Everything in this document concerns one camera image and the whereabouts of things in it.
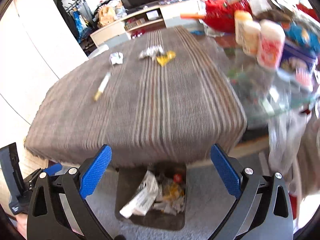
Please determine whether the white lozenge packaging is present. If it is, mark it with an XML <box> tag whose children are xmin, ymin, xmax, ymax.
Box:
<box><xmin>119</xmin><ymin>171</ymin><xmax>159</xmax><ymax>218</ymax></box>

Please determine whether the yellow snack bag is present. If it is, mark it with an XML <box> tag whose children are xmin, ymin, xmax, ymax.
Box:
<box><xmin>162</xmin><ymin>182</ymin><xmax>185</xmax><ymax>202</ymax></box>

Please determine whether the red cigarette pack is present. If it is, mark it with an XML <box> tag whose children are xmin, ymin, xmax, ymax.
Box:
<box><xmin>173</xmin><ymin>173</ymin><xmax>183</xmax><ymax>184</ymax></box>

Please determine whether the small white paper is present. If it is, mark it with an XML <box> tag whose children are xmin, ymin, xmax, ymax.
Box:
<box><xmin>109</xmin><ymin>52</ymin><xmax>124</xmax><ymax>66</ymax></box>

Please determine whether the clear plastic wrapper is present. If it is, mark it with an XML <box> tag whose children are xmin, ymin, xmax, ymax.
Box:
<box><xmin>139</xmin><ymin>45</ymin><xmax>164</xmax><ymax>61</ymax></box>

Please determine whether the dark grey trash bin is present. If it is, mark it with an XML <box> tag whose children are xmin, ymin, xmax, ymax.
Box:
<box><xmin>115</xmin><ymin>162</ymin><xmax>187</xmax><ymax>231</ymax></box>

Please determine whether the white cigarette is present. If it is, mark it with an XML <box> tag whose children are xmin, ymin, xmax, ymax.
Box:
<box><xmin>93</xmin><ymin>72</ymin><xmax>111</xmax><ymax>101</ymax></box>

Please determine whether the grey plaid tablecloth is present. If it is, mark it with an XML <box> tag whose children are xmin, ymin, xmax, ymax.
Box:
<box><xmin>24</xmin><ymin>26</ymin><xmax>247</xmax><ymax>167</ymax></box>

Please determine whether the blue tin box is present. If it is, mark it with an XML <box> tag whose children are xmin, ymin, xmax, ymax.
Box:
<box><xmin>280</xmin><ymin>22</ymin><xmax>319</xmax><ymax>74</ymax></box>

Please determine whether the white round stool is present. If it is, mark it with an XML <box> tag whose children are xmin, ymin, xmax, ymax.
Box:
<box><xmin>88</xmin><ymin>44</ymin><xmax>109</xmax><ymax>59</ymax></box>

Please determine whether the white cream lotion bottle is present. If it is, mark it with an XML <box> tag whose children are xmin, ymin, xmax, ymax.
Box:
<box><xmin>242</xmin><ymin>21</ymin><xmax>261</xmax><ymax>57</ymax></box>

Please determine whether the small yellow wrapper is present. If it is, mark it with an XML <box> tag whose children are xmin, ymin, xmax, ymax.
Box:
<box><xmin>156</xmin><ymin>50</ymin><xmax>176</xmax><ymax>67</ymax></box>

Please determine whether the yellow cap lotion bottle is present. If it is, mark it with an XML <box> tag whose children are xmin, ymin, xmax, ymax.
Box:
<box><xmin>234</xmin><ymin>10</ymin><xmax>253</xmax><ymax>46</ymax></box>

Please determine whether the red woven basket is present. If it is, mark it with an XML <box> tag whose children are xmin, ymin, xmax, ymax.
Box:
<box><xmin>203</xmin><ymin>0</ymin><xmax>252</xmax><ymax>33</ymax></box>

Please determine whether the yellow plush toy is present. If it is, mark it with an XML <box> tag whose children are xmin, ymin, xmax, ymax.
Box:
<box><xmin>99</xmin><ymin>6</ymin><xmax>116</xmax><ymax>27</ymax></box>

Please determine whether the beige grey TV cabinet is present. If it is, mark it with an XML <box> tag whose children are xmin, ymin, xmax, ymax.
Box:
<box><xmin>90</xmin><ymin>0</ymin><xmax>201</xmax><ymax>47</ymax></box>

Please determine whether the orange handled knife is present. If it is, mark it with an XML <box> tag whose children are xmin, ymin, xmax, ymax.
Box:
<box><xmin>180</xmin><ymin>14</ymin><xmax>206</xmax><ymax>20</ymax></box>

